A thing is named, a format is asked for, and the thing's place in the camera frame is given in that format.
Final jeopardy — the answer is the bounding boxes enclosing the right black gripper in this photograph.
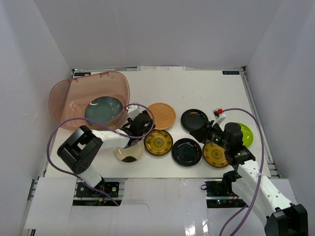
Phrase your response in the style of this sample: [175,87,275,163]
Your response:
[189,120,230,150]

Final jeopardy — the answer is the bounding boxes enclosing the orange woven round plate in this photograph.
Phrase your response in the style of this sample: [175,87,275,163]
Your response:
[148,103,177,130]

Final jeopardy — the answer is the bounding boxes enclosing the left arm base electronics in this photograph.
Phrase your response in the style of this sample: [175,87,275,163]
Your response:
[72,181,122,207]

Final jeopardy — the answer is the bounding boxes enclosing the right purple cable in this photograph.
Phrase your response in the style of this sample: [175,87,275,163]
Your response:
[218,107,265,236]

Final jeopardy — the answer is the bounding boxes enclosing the cream plate with black motif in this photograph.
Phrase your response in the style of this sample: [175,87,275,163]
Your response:
[114,141,145,163]

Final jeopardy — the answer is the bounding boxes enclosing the pink translucent plastic bin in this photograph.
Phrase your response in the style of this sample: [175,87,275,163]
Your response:
[49,71,130,130]

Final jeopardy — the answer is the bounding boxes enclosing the glossy black plate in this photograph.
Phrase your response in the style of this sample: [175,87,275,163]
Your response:
[171,138,202,167]

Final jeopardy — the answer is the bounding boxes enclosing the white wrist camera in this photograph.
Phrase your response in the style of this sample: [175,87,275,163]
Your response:
[212,108,226,127]
[125,105,140,119]

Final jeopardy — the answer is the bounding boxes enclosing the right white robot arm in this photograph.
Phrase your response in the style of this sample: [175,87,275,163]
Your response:
[190,122,309,236]

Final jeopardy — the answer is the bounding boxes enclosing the white papers at back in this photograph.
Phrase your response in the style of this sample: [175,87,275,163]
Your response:
[137,66,186,71]

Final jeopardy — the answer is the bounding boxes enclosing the purple cable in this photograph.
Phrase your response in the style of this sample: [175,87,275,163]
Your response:
[46,103,156,207]
[218,107,265,236]

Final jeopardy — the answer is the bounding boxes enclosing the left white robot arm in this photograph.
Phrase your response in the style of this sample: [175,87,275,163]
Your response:
[57,111,154,196]

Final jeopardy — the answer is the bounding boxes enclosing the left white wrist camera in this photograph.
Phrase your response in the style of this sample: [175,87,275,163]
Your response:
[125,105,140,119]

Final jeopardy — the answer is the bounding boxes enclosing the yellow patterned plate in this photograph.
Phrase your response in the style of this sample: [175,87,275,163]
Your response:
[202,142,228,168]
[144,130,173,156]

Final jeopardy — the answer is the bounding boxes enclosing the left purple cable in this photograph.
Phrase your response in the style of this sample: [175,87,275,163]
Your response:
[46,103,156,207]

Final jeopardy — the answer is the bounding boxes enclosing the dark teal glazed plate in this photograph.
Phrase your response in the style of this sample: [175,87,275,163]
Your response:
[85,96,123,123]

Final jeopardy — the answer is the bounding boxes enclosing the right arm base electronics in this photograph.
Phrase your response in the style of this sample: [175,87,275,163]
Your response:
[200,180,246,209]

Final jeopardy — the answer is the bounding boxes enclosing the small black plate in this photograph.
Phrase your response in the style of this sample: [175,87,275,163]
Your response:
[181,109,208,132]

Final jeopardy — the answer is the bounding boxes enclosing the aluminium table frame rail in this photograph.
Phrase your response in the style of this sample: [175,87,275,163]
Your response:
[240,66,281,178]

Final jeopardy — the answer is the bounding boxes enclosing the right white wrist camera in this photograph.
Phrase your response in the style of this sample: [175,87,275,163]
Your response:
[212,108,226,127]

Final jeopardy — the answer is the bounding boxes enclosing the lime green plate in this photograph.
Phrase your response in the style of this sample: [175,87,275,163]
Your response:
[236,122,254,148]

